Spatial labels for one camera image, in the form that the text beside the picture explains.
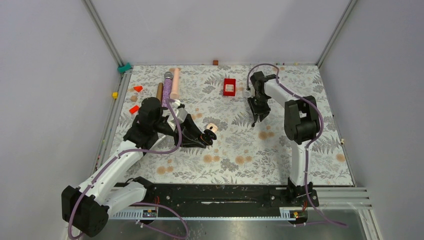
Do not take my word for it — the slotted cable duct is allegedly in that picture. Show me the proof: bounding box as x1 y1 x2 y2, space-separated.
109 207 304 222

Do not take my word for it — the purple glitter microphone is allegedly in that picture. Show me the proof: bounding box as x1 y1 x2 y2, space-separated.
161 71 173 107

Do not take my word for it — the pink microphone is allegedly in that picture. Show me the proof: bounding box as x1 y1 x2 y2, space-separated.
169 68 180 100

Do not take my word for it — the beige earbud charging case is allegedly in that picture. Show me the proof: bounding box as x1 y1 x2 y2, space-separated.
206 123 218 133

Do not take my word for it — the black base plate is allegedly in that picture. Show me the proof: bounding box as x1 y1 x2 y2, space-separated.
142 183 320 218

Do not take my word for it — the red flat block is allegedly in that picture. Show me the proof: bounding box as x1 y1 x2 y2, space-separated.
129 105 140 115

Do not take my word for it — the red small box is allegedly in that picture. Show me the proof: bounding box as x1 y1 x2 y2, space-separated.
222 78 237 97

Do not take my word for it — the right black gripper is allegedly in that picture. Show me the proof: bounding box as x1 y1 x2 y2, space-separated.
247 93 271 123

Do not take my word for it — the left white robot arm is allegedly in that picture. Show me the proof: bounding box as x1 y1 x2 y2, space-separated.
61 97 218 240

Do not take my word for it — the floral patterned table mat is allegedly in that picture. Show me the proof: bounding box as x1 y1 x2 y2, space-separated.
119 65 354 186

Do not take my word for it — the brown microphone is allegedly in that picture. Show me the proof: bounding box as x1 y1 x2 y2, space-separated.
156 82 164 102

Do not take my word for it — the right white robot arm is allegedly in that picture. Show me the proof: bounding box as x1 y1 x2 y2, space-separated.
247 71 321 206

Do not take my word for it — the black earbud case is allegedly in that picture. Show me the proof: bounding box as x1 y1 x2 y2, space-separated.
199 129 217 146

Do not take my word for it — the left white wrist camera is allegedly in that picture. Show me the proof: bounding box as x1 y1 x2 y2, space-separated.
167 101 188 130

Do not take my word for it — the red triangular block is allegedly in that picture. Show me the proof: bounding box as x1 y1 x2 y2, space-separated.
133 85 143 93

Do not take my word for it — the tan wooden cube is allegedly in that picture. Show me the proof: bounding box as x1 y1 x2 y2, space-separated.
130 95 138 102

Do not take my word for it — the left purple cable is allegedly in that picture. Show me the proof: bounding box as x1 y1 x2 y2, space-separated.
67 97 190 240

